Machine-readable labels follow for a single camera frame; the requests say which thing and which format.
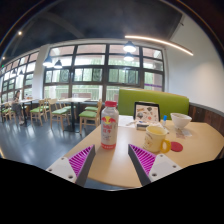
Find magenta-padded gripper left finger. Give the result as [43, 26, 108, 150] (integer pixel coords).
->
[45, 144, 97, 188]

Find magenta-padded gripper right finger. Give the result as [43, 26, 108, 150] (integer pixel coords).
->
[127, 143, 183, 187]

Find clear red-capped drink bottle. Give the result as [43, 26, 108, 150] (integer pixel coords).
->
[100, 100, 120, 151]

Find flat round red coaster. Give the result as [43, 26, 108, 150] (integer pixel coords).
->
[170, 141, 184, 153]

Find yellow mug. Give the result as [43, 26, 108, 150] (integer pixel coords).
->
[143, 125, 172, 154]

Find small dark box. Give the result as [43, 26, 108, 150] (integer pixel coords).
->
[135, 121, 150, 130]

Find white bowl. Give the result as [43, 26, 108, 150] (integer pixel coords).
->
[170, 112, 193, 130]

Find black tablet with stickers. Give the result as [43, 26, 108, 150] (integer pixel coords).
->
[133, 101, 161, 124]

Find wooden chairs with green seats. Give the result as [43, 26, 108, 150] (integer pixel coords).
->
[0, 98, 103, 135]

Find wooden dining table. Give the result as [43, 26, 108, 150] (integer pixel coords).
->
[18, 98, 41, 126]
[58, 97, 91, 133]

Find green upholstered bench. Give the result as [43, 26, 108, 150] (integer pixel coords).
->
[117, 87, 191, 121]

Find person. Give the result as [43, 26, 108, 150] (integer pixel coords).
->
[11, 89, 26, 126]

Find hanging pendant lamps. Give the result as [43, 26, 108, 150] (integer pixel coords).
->
[42, 40, 138, 70]

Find long linear ceiling light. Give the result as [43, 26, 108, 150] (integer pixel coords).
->
[124, 34, 194, 57]

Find dark-framed window wall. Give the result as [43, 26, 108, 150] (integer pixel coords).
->
[0, 43, 165, 103]

